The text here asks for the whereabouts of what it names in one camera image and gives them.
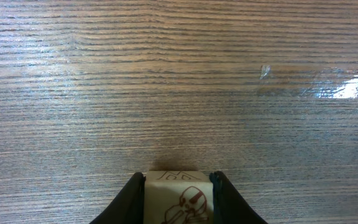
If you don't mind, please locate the plain cream block with 9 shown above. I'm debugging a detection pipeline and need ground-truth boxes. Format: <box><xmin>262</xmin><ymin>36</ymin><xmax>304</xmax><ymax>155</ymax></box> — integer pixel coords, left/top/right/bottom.
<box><xmin>143</xmin><ymin>171</ymin><xmax>214</xmax><ymax>224</ymax></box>

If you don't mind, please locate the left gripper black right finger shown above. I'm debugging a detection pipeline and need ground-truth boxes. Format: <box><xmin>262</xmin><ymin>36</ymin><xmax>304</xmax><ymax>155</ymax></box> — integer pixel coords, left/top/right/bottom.
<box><xmin>209</xmin><ymin>171</ymin><xmax>267</xmax><ymax>224</ymax></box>

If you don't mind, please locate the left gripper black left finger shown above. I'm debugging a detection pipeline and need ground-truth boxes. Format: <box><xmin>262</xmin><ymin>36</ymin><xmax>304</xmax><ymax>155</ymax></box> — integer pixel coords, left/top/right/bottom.
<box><xmin>89</xmin><ymin>172</ymin><xmax>145</xmax><ymax>224</ymax></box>

